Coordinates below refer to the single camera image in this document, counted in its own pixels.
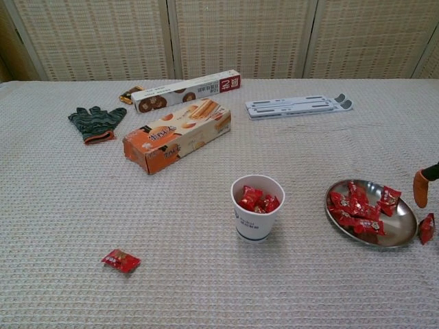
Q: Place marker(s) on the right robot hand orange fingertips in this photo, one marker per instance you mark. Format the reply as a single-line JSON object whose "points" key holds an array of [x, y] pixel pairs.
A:
{"points": [[420, 188]]}

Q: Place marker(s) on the orange biscuit box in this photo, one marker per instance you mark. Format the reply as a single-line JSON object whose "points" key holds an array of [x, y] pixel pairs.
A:
{"points": [[171, 137]]}

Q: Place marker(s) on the bamboo folding screen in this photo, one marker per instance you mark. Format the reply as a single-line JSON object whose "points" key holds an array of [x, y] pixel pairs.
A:
{"points": [[96, 37]]}

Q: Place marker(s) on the white paper cup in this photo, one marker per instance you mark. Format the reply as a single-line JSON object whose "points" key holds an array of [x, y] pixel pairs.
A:
{"points": [[255, 226]]}

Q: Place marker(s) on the folded white laptop stand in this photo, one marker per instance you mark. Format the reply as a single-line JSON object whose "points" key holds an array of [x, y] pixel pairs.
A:
{"points": [[291, 106]]}

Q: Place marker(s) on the beige woven tablecloth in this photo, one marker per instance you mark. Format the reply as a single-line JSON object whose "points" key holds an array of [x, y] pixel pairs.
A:
{"points": [[103, 205]]}

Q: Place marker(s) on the grey knit glove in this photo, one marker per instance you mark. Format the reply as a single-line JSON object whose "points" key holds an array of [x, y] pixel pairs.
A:
{"points": [[92, 121]]}

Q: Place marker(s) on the long white cookie box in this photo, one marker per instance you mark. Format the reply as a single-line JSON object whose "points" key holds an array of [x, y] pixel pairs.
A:
{"points": [[178, 94]]}

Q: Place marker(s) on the round steel plate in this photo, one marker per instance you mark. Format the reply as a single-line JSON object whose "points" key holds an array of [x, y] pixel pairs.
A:
{"points": [[401, 226]]}

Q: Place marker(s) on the brown chocolate wrapper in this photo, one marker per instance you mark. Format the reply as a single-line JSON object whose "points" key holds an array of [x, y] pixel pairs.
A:
{"points": [[127, 96]]}

